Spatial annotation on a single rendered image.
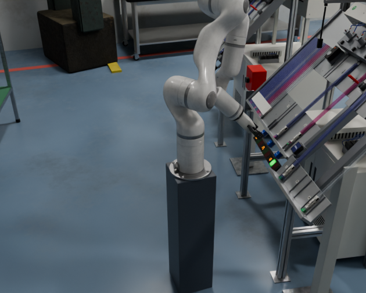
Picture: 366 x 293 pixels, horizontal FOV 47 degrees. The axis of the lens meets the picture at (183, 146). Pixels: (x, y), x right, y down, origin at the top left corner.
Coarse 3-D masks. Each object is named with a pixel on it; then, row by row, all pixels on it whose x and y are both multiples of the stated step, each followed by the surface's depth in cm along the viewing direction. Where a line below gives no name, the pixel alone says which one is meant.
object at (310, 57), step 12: (312, 48) 227; (324, 48) 219; (300, 60) 229; (312, 60) 221; (288, 72) 232; (300, 72) 223; (276, 84) 234; (288, 84) 225; (264, 96) 236; (276, 96) 227; (264, 108) 229
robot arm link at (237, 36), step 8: (200, 0) 169; (208, 0) 167; (200, 8) 172; (208, 8) 169; (216, 16) 175; (248, 16) 179; (240, 24) 177; (248, 24) 180; (232, 32) 180; (240, 32) 179; (232, 40) 180; (240, 40) 180
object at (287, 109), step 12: (288, 96) 220; (276, 108) 222; (288, 108) 214; (300, 108) 207; (264, 120) 224; (276, 120) 216; (288, 120) 208; (300, 120) 201; (312, 120) 195; (276, 132) 210; (288, 132) 203; (312, 132) 190
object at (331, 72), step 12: (336, 24) 225; (348, 24) 217; (324, 36) 227; (336, 36) 219; (324, 60) 215; (336, 60) 207; (348, 60) 200; (324, 72) 209; (336, 72) 202; (360, 72) 189; (336, 84) 196; (348, 84) 190; (348, 96) 186
